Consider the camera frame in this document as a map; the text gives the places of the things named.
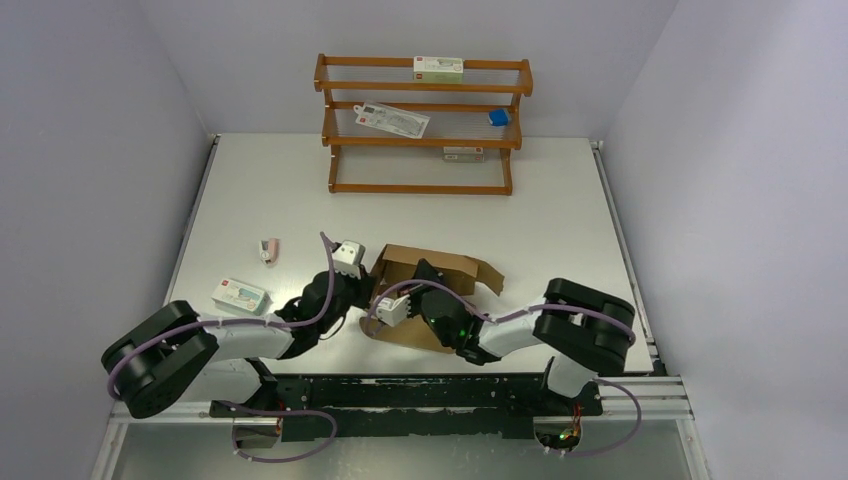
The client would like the orange wooden shelf rack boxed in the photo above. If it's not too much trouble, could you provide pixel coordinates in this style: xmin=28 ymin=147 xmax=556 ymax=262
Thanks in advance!
xmin=313 ymin=53 xmax=534 ymax=196

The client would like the small box lower shelf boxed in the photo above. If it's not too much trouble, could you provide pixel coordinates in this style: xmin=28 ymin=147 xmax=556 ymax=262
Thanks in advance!
xmin=442 ymin=147 xmax=485 ymax=163

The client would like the white flat package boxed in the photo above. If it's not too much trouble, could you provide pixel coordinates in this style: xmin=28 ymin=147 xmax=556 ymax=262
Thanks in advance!
xmin=352 ymin=102 xmax=431 ymax=139

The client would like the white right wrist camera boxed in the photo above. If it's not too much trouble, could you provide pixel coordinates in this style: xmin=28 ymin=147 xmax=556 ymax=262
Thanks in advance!
xmin=376 ymin=295 xmax=415 ymax=327

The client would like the green white box top shelf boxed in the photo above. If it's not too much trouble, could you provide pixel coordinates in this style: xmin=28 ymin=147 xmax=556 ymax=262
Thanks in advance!
xmin=412 ymin=56 xmax=464 ymax=84

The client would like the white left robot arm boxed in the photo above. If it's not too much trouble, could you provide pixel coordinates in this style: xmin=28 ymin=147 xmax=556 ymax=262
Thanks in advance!
xmin=101 ymin=271 xmax=376 ymax=419

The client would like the brown cardboard box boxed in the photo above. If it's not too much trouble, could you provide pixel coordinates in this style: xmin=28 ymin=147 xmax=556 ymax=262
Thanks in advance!
xmin=359 ymin=244 xmax=505 ymax=354

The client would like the small blue object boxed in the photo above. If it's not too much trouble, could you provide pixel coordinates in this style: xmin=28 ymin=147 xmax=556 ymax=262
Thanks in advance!
xmin=488 ymin=108 xmax=512 ymax=127

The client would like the small pink white object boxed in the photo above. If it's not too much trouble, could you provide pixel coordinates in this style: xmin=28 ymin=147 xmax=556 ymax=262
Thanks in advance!
xmin=259 ymin=238 xmax=279 ymax=266

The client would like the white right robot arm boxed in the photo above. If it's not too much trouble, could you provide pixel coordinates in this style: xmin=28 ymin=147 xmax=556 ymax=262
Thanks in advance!
xmin=399 ymin=260 xmax=636 ymax=414

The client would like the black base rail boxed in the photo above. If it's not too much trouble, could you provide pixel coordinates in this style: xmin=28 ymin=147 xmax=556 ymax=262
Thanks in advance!
xmin=209 ymin=373 xmax=603 ymax=441

